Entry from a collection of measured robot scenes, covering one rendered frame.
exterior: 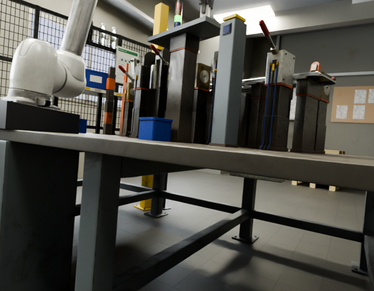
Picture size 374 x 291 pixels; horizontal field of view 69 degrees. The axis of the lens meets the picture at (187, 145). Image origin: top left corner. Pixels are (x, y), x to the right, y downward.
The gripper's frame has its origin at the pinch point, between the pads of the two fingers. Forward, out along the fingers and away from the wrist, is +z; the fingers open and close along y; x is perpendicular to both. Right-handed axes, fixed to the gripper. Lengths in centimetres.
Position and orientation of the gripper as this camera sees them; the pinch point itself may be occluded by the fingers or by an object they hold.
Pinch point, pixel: (205, 15)
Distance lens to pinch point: 117.7
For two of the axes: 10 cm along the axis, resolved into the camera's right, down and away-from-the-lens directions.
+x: -9.1, -0.8, 4.1
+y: 4.2, 0.1, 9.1
